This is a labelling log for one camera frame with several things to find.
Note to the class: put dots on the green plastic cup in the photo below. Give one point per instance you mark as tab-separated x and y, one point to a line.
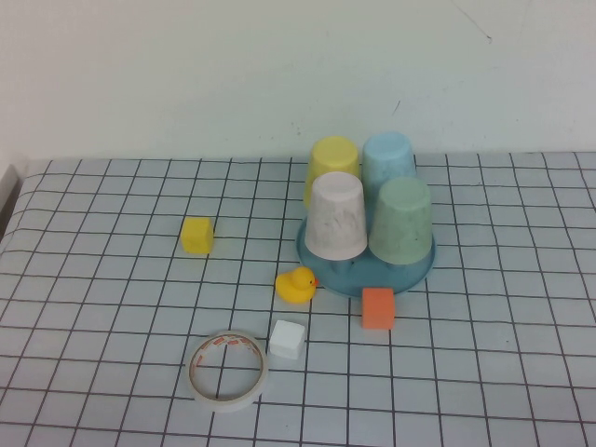
400	223

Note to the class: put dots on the pale pink plastic cup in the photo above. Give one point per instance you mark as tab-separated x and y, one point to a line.
335	219

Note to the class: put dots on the yellow plastic cup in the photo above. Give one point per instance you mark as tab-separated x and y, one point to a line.
333	156

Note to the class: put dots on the blue cup stand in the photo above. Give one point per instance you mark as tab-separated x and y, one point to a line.
372	279

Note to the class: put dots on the light blue plastic cup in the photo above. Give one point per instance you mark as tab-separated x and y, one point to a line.
388	153

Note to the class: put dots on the yellow rubber duck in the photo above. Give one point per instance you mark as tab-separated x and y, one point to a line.
294	288

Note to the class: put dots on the yellow cube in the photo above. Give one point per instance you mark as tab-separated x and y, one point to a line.
196	236

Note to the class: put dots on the white cube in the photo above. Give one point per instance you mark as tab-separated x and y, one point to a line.
286	340

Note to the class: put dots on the orange cube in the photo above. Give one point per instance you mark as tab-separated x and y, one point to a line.
378	309

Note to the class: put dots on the white tape roll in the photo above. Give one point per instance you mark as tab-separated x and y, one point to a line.
228	404

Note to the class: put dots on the grey checkered tablecloth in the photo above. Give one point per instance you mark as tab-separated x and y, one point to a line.
465	382

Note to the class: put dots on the grey table side rail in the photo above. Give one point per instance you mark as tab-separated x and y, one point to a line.
7	191

